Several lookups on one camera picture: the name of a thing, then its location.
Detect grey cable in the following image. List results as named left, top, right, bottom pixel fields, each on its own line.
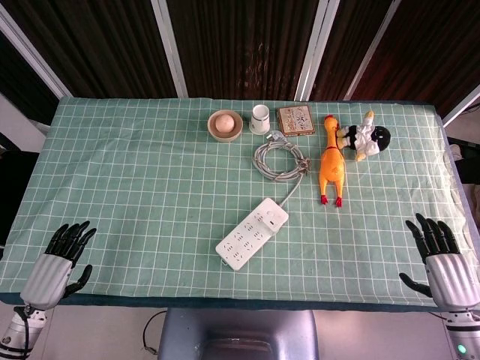
left=252, top=130, right=313, bottom=206

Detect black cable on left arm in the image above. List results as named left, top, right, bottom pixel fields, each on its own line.
left=13, top=305, right=34, bottom=354

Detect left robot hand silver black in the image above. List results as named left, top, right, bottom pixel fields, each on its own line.
left=19, top=220, right=98, bottom=311

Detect yellow rubber chicken toy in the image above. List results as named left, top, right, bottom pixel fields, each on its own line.
left=319, top=114, right=348, bottom=208

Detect black white plush doll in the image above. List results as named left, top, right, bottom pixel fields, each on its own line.
left=336, top=110, right=392, bottom=162

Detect brown patterned flat box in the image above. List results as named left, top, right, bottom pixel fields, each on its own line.
left=276, top=106, right=316, bottom=137

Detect white paper cup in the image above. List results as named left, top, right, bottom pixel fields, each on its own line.
left=249, top=104, right=272, bottom=136

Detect green checked tablecloth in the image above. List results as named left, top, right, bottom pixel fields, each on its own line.
left=0, top=96, right=480, bottom=313

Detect beige bowl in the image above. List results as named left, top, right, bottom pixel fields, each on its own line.
left=207, top=109, right=244, bottom=143

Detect grey robot torso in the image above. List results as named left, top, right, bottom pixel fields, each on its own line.
left=159, top=309, right=320, bottom=360

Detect thin black cable under table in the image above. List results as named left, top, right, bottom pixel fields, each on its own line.
left=142, top=309, right=168, bottom=356

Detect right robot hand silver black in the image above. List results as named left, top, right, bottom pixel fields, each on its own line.
left=398, top=212, right=480, bottom=312

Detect peach coloured ball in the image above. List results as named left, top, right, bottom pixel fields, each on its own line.
left=213, top=114, right=236, bottom=134

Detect white power strip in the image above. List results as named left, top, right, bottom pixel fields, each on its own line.
left=215, top=197, right=290, bottom=272

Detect dark folding screen white frames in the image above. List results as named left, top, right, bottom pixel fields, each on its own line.
left=0, top=0, right=480, bottom=127

